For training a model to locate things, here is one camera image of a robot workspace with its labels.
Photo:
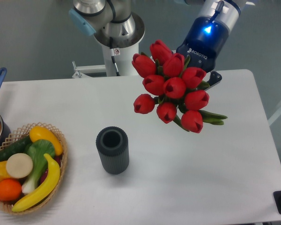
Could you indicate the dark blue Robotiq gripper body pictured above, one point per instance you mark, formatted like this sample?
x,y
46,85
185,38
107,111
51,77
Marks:
x,y
203,43

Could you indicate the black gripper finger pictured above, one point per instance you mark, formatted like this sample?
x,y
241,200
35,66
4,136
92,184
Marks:
x,y
214,79

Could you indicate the red tulip bouquet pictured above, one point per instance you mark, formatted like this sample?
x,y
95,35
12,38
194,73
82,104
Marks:
x,y
175,91

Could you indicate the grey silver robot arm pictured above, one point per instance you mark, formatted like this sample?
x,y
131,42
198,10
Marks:
x,y
119,30

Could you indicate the dark grey ribbed vase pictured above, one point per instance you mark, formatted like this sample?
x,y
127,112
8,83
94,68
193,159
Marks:
x,y
113,150

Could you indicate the red plastic fruit in basket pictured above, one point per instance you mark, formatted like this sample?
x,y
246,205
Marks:
x,y
43,177

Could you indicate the yellow squash toy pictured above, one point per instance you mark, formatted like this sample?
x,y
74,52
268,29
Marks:
x,y
42,133

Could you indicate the green bok choy toy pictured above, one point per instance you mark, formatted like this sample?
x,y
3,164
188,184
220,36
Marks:
x,y
36,152

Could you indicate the woven wicker basket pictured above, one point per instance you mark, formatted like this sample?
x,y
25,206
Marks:
x,y
20,133

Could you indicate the yellow plastic banana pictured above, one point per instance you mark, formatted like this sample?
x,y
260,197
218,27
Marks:
x,y
43,190

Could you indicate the dark green cucumber toy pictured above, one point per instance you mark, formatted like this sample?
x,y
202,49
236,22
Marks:
x,y
14,148

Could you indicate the beige round disc toy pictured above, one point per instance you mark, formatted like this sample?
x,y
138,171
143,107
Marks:
x,y
19,165

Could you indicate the orange plastic fruit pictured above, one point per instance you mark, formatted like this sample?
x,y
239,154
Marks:
x,y
10,190

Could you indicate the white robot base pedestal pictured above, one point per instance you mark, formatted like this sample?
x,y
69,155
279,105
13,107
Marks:
x,y
117,62

